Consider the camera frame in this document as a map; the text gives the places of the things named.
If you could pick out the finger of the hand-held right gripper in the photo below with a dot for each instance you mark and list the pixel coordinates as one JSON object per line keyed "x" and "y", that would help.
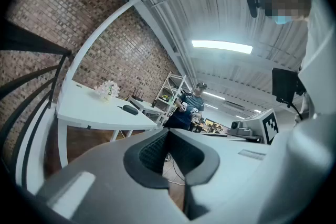
{"x": 215, "y": 134}

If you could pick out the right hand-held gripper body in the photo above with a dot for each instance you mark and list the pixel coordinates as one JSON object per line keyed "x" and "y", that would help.
{"x": 269, "y": 126}

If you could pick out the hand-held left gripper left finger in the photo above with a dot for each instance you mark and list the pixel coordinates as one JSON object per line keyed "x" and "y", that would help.
{"x": 105, "y": 178}

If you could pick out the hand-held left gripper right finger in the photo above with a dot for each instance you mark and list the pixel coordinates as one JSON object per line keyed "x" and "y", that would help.
{"x": 225, "y": 165}

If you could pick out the black chest-mounted device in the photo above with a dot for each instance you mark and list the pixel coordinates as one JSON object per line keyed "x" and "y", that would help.
{"x": 284, "y": 85}

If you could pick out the yellow plastic item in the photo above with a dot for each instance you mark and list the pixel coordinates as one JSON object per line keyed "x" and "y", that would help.
{"x": 165, "y": 97}

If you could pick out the white metal shelf rack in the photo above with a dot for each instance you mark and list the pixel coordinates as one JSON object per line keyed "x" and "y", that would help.
{"x": 178, "y": 76}

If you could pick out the large white table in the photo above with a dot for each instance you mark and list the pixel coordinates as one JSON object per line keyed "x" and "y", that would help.
{"x": 86, "y": 110}

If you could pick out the small white table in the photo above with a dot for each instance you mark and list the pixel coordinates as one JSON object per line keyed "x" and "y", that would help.
{"x": 147, "y": 107}

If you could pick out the person's torso in gray shirt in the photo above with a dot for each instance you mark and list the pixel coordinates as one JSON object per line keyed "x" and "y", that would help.
{"x": 320, "y": 60}

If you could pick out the black router with antennas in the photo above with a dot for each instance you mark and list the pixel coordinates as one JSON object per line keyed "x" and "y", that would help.
{"x": 137, "y": 99}

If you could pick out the long ceiling light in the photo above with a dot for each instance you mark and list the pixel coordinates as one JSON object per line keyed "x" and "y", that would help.
{"x": 223, "y": 46}

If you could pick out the pink flowers in cream pot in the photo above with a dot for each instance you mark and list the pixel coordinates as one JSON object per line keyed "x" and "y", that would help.
{"x": 107, "y": 89}

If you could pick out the blue face mask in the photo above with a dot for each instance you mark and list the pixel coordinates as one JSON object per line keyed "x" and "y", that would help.
{"x": 283, "y": 20}

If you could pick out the white round pillar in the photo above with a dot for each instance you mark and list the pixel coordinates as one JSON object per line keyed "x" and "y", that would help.
{"x": 97, "y": 34}

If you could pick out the black stair railing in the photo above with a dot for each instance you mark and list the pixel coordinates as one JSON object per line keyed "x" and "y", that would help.
{"x": 31, "y": 43}

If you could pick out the black head-mounted camera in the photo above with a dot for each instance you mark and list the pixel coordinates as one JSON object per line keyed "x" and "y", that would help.
{"x": 253, "y": 4}

